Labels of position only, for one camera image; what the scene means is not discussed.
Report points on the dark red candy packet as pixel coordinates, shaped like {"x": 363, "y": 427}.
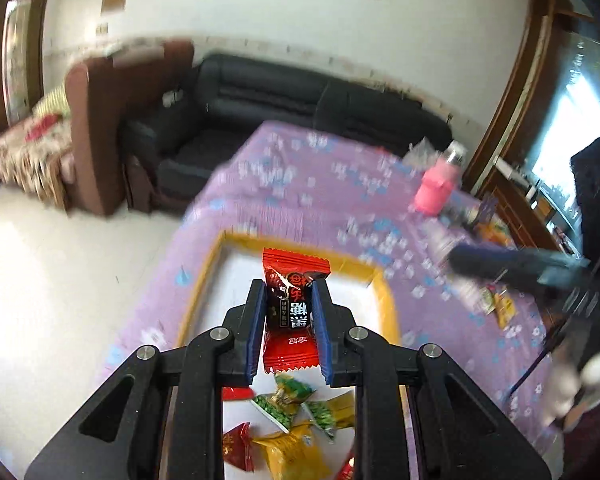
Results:
{"x": 347, "y": 470}

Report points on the green white candy packet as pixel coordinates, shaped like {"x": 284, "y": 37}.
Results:
{"x": 325, "y": 419}

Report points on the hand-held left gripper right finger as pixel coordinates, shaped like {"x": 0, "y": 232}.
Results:
{"x": 321, "y": 330}

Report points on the white tray with yellow rim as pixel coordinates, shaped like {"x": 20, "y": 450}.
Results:
{"x": 240, "y": 270}

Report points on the wooden cabinet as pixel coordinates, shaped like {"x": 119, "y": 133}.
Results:
{"x": 522, "y": 220}

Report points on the person's right hand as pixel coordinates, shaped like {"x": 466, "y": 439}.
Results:
{"x": 597, "y": 370}

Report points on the orange cracker packet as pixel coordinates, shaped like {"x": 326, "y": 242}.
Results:
{"x": 495, "y": 232}

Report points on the black leather sofa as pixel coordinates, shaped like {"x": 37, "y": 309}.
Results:
{"x": 220, "y": 110}

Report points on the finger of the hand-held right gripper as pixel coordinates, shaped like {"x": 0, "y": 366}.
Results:
{"x": 505, "y": 262}

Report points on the purple floral tablecloth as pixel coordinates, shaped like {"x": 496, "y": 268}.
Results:
{"x": 290, "y": 185}

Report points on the grey phone stand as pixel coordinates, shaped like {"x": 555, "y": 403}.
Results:
{"x": 486, "y": 210}

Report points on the yellow green snack packet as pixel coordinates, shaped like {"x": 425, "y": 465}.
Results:
{"x": 500, "y": 305}

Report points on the floral cushioned wooden chair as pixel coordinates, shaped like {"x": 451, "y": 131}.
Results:
{"x": 25, "y": 155}

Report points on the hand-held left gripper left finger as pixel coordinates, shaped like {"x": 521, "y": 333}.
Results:
{"x": 252, "y": 330}

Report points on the brown armchair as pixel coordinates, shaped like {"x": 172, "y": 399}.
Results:
{"x": 95, "y": 135}

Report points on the small red candy packet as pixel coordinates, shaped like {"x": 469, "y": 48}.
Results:
{"x": 237, "y": 393}
{"x": 237, "y": 452}

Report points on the wooden door frame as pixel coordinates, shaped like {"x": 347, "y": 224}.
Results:
{"x": 520, "y": 85}

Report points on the clear plastic bag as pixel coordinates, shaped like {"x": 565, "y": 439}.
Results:
{"x": 420, "y": 152}

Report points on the pink bottle with knitted sleeve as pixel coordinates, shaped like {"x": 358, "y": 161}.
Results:
{"x": 435, "y": 190}

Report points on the large gold snack packet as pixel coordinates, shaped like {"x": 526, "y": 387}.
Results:
{"x": 290, "y": 455}

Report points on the small gold snack packet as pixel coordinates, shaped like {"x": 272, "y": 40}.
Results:
{"x": 342, "y": 404}

